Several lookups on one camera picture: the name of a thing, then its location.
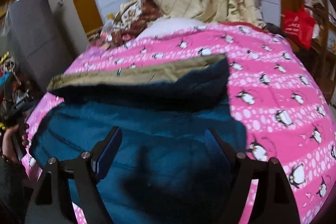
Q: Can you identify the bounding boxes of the navy blue puffer jacket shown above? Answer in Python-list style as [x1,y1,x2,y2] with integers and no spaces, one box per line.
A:
[30,55,247,223]

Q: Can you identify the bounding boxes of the person's left hand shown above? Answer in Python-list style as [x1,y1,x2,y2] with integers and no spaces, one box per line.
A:
[1,123,29,164]

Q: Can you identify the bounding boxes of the grey refrigerator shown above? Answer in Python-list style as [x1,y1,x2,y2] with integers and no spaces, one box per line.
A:
[6,0,74,92]

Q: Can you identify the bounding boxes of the clear plastic bottle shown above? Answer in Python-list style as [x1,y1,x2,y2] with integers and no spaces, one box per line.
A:
[100,14,116,42]

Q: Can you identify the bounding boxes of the wooden shelf rack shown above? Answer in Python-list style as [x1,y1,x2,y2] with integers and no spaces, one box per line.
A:
[305,0,335,83]

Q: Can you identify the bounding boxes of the white pillow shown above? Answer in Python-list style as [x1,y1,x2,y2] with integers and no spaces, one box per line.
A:
[137,18,206,39]

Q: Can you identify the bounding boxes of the red shopping bag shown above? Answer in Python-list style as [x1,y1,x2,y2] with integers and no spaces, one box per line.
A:
[281,5,316,50]

